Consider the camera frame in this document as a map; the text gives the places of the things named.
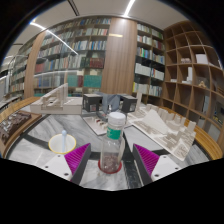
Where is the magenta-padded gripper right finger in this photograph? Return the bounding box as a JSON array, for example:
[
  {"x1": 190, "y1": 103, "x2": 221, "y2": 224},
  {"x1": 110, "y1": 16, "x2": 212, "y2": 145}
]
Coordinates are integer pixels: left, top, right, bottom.
[{"x1": 132, "y1": 143, "x2": 183, "y2": 186}]

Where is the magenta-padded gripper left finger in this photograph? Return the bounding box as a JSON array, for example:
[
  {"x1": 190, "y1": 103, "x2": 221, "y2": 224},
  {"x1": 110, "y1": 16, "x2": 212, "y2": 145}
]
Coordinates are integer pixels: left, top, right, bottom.
[{"x1": 42, "y1": 143, "x2": 92, "y2": 186}]

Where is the clear bottle with green label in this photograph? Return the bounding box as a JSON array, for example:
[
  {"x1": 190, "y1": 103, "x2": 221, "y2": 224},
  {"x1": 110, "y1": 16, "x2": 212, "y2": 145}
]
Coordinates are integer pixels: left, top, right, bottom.
[{"x1": 99, "y1": 111, "x2": 127, "y2": 174}]

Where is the pale blue spoon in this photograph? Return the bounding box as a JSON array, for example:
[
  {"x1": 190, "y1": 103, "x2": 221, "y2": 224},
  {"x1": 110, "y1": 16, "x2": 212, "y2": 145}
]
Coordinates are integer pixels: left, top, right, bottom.
[{"x1": 61, "y1": 129, "x2": 68, "y2": 153}]

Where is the white cup with yellow rim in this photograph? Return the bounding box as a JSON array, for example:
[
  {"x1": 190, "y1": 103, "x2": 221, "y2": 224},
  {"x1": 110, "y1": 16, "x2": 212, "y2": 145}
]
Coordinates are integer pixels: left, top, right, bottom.
[{"x1": 47, "y1": 133, "x2": 78, "y2": 155}]

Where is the flat round red coaster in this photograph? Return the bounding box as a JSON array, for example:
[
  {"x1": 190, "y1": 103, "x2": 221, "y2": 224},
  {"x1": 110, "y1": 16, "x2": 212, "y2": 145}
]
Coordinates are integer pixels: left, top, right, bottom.
[{"x1": 97, "y1": 159, "x2": 123, "y2": 175}]

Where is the white city block model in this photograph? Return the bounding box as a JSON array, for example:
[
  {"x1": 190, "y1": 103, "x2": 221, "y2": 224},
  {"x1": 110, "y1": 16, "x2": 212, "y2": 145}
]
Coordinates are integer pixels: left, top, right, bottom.
[{"x1": 128, "y1": 92, "x2": 198, "y2": 162}]

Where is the white stepped building model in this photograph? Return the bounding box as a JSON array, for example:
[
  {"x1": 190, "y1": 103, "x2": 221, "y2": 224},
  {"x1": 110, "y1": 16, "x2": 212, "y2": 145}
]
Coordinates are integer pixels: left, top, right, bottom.
[{"x1": 29, "y1": 83, "x2": 84, "y2": 115}]

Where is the black and grey building model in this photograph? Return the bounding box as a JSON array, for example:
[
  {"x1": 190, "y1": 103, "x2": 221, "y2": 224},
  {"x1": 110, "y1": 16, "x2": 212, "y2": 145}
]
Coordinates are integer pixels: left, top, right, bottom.
[{"x1": 81, "y1": 92, "x2": 139, "y2": 137}]

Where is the dark brown site model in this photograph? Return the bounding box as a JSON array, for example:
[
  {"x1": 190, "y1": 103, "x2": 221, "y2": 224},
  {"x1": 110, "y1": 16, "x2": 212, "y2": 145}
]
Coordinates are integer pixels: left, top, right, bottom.
[{"x1": 0, "y1": 110, "x2": 33, "y2": 144}]

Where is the wooden cubby shelf unit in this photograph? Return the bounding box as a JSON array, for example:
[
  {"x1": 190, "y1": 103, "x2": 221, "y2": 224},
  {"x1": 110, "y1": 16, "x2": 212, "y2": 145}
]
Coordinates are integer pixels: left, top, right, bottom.
[{"x1": 162, "y1": 20, "x2": 224, "y2": 134}]

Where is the dark-framed bookshelf with books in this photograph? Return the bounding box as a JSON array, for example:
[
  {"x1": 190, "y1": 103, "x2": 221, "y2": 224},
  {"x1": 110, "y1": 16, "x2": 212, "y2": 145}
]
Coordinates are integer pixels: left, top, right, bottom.
[{"x1": 132, "y1": 22, "x2": 166, "y2": 98}]

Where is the wide wooden bookshelf with books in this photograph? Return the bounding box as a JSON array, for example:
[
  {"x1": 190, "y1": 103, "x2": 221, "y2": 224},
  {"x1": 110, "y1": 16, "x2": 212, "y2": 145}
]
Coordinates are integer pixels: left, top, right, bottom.
[{"x1": 32, "y1": 17, "x2": 112, "y2": 98}]

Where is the narrow wooden bookshelf with books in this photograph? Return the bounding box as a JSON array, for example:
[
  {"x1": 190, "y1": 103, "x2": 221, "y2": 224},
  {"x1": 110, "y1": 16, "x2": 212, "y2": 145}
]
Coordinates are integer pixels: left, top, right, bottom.
[{"x1": 8, "y1": 38, "x2": 37, "y2": 98}]

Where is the linear ceiling light strip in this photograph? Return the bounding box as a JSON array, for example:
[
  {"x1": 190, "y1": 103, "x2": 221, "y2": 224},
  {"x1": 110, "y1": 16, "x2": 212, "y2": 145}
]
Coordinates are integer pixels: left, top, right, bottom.
[{"x1": 123, "y1": 0, "x2": 136, "y2": 18}]

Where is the dark recessed ceiling track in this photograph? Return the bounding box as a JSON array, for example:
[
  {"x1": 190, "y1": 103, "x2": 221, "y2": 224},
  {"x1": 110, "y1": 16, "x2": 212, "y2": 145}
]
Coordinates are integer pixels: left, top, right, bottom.
[{"x1": 67, "y1": 0, "x2": 81, "y2": 17}]

